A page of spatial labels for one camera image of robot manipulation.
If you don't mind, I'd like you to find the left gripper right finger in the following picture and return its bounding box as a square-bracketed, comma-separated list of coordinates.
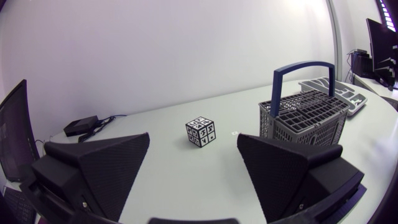
[236, 133, 365, 223]

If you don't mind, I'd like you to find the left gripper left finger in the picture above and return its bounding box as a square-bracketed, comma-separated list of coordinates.
[31, 132, 150, 222]

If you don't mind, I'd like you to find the grey cutlery basket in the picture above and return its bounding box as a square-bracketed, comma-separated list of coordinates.
[258, 60, 350, 147]

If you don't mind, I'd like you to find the grey cutlery tray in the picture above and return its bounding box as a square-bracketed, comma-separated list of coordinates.
[298, 77, 368, 118]

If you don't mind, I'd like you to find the black power brick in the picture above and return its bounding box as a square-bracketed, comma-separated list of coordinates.
[63, 115, 100, 138]

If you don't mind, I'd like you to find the black-and-white patterned cube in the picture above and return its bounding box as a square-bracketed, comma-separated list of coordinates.
[185, 116, 217, 148]

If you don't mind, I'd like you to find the dark screen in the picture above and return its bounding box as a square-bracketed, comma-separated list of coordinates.
[0, 79, 40, 183]

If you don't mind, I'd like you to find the dark computer monitor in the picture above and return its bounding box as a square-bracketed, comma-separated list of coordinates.
[366, 17, 398, 90]

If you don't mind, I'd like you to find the black power cable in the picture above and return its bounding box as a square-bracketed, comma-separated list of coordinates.
[77, 114, 127, 144]

